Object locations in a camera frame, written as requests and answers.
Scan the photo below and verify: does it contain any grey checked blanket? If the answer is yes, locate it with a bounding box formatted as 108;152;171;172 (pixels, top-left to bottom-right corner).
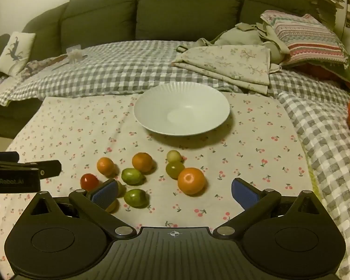
0;39;350;280

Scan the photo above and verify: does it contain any clear plastic container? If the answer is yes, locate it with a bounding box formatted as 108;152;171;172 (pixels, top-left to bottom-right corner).
66;45;84;63

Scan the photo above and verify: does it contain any small orange tangerine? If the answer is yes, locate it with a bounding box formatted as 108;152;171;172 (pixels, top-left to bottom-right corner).
97;157;116;176
132;152;154;172

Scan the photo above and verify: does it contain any dark green tomato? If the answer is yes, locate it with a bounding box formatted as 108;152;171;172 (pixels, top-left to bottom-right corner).
124;189;149;208

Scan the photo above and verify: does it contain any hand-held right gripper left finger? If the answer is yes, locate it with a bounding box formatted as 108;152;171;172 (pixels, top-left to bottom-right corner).
26;179;137;240

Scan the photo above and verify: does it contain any yellow-green tomato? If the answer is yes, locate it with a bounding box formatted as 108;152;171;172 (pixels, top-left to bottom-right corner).
166;161;186;179
106;180;127;213

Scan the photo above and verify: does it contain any yellow-green cloth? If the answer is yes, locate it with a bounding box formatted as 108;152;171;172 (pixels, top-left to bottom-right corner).
305;152;321;202

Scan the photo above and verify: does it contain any folded floral cloth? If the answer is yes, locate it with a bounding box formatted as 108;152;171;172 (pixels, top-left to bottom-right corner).
171;44;272;95

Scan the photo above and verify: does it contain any bright green tomato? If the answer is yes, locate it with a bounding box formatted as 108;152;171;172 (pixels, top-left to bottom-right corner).
121;168;144;185

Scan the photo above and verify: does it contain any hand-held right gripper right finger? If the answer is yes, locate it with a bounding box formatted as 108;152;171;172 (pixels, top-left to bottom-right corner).
214;178;327;239

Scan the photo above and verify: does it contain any red cushion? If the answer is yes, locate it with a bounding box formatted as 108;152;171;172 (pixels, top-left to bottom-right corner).
293;61;343;81

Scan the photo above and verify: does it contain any striped patterned pillow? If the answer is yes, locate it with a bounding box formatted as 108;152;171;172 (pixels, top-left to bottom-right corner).
260;10;350;66

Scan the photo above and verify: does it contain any beige cloth bag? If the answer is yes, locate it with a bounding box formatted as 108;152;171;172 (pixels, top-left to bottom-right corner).
197;22;291;73

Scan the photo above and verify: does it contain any red tomato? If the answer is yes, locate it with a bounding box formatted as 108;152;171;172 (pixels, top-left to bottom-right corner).
80;173;100;191

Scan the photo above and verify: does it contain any cherry print tablecloth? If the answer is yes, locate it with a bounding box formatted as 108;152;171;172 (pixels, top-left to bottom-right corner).
0;92;323;280

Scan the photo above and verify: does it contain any small pale green tomato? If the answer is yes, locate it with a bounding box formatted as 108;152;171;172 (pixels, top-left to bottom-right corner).
166;150;182;163

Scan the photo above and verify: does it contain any green sofa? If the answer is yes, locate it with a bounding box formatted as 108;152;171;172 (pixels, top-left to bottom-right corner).
0;0;324;140

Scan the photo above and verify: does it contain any white deer print pillow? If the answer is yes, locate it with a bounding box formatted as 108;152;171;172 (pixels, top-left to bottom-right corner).
0;31;36;78

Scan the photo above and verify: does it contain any white ribbed plate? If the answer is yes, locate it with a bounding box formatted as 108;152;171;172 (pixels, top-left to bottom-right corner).
133;82;231;136

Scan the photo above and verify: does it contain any small floral cloth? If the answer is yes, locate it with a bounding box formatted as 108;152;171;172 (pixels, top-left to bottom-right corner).
20;55;67;79

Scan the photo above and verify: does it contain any large orange tangerine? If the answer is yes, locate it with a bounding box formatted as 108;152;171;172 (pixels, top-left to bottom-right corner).
177;167;206;196

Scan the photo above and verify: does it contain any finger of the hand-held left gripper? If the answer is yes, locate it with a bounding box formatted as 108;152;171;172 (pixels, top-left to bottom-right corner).
0;160;62;178
0;151;20;163

